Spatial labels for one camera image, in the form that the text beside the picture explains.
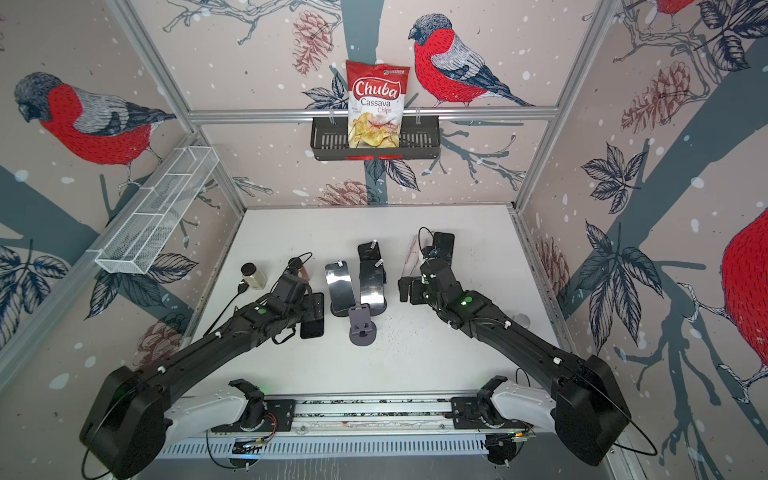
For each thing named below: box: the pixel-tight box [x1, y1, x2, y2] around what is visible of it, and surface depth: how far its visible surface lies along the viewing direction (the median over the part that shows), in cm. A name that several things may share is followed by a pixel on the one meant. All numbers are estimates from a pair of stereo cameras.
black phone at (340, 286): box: [325, 260, 356, 310], surface depth 90 cm
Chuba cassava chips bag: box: [346, 60, 410, 149], surface depth 86 cm
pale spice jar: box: [240, 262, 267, 290], surface depth 94 cm
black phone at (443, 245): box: [433, 231, 455, 267], surface depth 97 cm
